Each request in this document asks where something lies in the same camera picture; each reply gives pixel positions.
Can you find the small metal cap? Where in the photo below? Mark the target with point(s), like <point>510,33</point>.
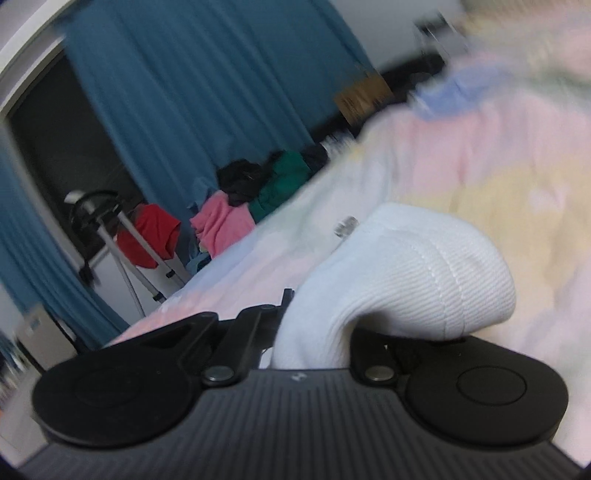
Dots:
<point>346,226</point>

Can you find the silver folding stand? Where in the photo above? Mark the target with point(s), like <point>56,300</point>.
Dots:
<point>115,230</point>

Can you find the green garment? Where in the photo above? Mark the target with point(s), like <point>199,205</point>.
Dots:
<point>279,182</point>

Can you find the pastel tie-dye blanket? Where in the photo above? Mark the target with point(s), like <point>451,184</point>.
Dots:
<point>485,161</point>

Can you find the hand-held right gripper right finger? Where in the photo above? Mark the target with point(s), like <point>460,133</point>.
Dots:
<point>369,353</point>

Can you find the pink garment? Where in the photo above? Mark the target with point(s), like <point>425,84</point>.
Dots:
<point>220,226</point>

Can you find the black garment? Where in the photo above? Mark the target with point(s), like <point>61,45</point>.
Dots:
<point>240,180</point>

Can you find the light blue cloth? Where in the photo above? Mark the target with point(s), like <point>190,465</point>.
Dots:
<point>198,264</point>

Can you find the blue curtain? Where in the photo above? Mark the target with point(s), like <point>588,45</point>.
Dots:
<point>41,267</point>
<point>207,83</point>

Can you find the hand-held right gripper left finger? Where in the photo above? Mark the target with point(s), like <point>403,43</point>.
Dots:
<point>251,334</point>

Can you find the white ribbed garment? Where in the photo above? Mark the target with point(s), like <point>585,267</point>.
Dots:
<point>415,277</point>

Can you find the red garment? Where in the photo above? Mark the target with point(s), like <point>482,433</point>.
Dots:
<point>147,233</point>

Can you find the brown cardboard box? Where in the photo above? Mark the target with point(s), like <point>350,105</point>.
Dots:
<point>364,99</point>

